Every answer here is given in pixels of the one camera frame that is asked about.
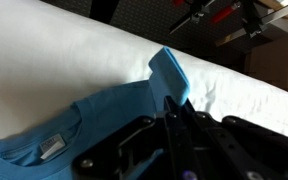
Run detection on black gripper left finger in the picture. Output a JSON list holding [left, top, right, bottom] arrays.
[[164, 96, 200, 180]]

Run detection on white bed sheet mattress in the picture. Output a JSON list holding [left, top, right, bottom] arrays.
[[0, 0, 288, 139]]

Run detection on blue t-shirt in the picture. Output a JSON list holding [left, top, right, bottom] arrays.
[[0, 47, 190, 180]]

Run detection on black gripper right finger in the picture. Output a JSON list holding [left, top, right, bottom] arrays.
[[183, 100, 261, 180]]

